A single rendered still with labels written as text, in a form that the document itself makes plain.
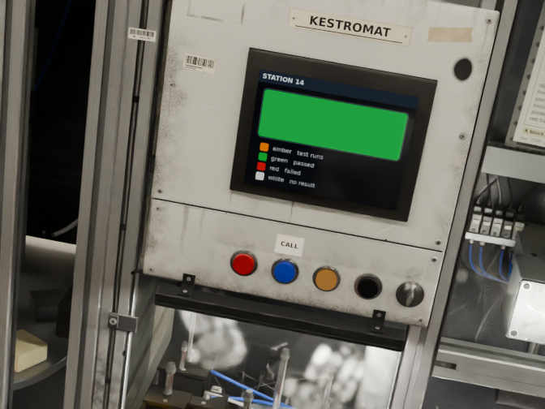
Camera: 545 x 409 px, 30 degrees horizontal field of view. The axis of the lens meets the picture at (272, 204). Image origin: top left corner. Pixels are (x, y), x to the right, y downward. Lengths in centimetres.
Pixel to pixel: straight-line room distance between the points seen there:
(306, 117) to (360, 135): 7
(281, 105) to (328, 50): 9
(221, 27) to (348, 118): 21
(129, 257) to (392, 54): 48
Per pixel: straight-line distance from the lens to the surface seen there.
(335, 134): 135
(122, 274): 152
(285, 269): 144
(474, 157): 140
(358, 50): 135
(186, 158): 142
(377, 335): 145
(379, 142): 135
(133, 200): 147
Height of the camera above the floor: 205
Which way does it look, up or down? 22 degrees down
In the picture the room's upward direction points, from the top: 9 degrees clockwise
